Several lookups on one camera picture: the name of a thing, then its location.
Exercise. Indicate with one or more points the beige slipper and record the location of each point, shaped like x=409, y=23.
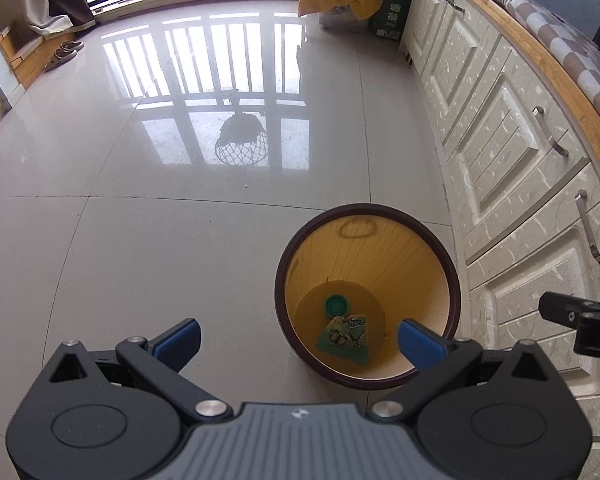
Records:
x=70, y=46
x=59, y=61

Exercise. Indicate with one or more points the green snack wrapper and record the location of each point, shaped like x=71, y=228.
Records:
x=347, y=337

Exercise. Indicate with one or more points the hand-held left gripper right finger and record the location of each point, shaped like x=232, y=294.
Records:
x=420, y=345

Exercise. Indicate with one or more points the white carved cabinet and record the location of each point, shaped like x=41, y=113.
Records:
x=500, y=125

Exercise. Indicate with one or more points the white printed bag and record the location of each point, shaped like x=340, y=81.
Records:
x=340, y=19

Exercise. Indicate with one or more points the wooden shelf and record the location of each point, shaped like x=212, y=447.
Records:
x=22, y=50

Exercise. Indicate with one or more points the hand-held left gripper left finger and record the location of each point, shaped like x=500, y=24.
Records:
x=179, y=342

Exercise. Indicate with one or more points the green carton box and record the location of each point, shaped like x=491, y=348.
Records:
x=392, y=5

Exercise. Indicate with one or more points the checkered brown white blanket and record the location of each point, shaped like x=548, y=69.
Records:
x=570, y=45

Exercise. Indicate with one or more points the yellow wooden trash bin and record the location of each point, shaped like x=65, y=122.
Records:
x=380, y=260

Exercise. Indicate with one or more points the green bottle cap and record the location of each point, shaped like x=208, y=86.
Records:
x=337, y=305

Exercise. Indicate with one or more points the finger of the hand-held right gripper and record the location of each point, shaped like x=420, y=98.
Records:
x=562, y=307

